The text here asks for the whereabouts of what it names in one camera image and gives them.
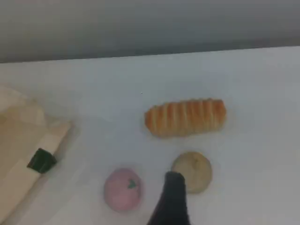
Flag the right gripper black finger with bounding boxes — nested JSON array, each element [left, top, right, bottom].
[[146, 171, 192, 225]]

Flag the pink peach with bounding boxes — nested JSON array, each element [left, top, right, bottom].
[[104, 167, 145, 213]]

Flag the white canvas handbag green handles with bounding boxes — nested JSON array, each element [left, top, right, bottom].
[[0, 85, 73, 225]]

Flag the beige potato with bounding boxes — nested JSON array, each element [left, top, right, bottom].
[[171, 151, 213, 194]]

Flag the ridged golden bread roll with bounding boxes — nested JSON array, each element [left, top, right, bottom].
[[144, 98, 227, 139]]

